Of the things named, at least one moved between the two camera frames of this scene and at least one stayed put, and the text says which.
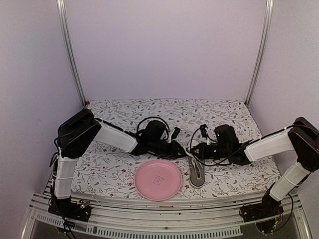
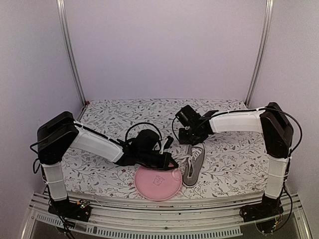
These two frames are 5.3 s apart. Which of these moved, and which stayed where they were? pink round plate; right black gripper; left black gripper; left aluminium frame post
Moved: left black gripper; right black gripper
Stayed: pink round plate; left aluminium frame post
